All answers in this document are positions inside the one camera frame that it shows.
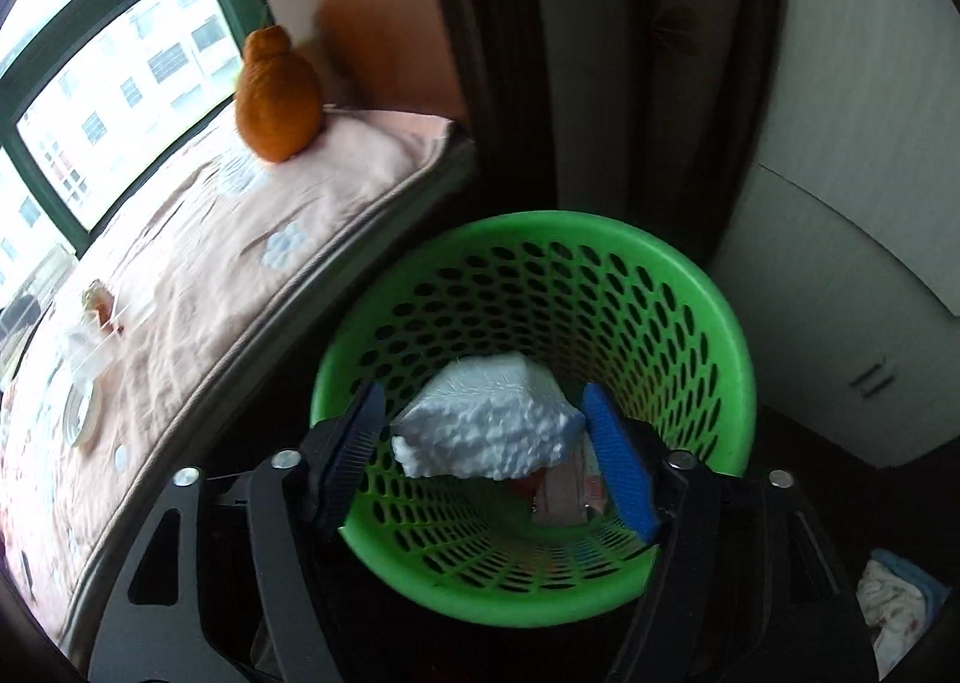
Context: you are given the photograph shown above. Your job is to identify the clear plastic wrapper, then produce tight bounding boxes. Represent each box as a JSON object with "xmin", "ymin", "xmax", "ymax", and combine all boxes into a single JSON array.
[{"xmin": 64, "ymin": 281, "xmax": 155, "ymax": 384}]

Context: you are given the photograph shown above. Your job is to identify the brown patterned curtain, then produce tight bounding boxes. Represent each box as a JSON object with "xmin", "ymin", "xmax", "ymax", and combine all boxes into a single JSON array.
[{"xmin": 517, "ymin": 0, "xmax": 788, "ymax": 264}]

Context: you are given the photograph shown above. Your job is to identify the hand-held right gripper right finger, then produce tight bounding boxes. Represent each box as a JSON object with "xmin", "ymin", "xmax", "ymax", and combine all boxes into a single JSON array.
[{"xmin": 581, "ymin": 383, "xmax": 878, "ymax": 683}]

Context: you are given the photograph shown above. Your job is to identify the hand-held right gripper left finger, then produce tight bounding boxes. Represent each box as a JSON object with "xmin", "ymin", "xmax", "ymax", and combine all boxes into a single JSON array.
[{"xmin": 90, "ymin": 381, "xmax": 387, "ymax": 683}]

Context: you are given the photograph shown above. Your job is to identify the orange plush toy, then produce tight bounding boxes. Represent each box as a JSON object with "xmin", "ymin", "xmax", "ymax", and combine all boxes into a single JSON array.
[{"xmin": 235, "ymin": 26, "xmax": 325, "ymax": 164}]

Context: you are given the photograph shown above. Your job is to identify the dark wooden door frame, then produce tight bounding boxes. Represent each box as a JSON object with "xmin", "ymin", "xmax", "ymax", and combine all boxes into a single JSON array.
[{"xmin": 416, "ymin": 0, "xmax": 557, "ymax": 213}]

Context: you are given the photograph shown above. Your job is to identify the white wardrobe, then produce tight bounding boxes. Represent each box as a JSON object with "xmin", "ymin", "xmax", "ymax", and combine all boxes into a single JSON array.
[{"xmin": 709, "ymin": 0, "xmax": 960, "ymax": 470}]

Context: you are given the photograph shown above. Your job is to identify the blue cloth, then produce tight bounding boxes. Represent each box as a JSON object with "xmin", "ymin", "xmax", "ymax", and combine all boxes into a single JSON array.
[{"xmin": 871, "ymin": 548, "xmax": 950, "ymax": 605}]

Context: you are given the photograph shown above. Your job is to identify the white foam block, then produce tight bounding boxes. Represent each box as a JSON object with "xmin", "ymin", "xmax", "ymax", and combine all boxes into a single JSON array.
[{"xmin": 390, "ymin": 353, "xmax": 587, "ymax": 481}]

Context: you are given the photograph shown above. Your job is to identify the peach flower-print blanket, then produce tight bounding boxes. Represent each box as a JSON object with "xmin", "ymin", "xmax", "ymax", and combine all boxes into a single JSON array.
[{"xmin": 0, "ymin": 105, "xmax": 477, "ymax": 654}]

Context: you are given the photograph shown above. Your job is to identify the pink wrapper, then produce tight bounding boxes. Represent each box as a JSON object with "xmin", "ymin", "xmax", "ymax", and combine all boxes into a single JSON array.
[{"xmin": 532, "ymin": 462, "xmax": 608, "ymax": 526}]

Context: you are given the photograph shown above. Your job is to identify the green perforated plastic basket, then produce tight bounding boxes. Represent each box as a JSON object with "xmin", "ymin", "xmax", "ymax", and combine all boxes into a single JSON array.
[{"xmin": 310, "ymin": 210, "xmax": 755, "ymax": 628}]

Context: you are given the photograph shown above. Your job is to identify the floral white cloth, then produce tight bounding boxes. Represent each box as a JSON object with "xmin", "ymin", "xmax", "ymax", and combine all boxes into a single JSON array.
[{"xmin": 857, "ymin": 559, "xmax": 938, "ymax": 663}]

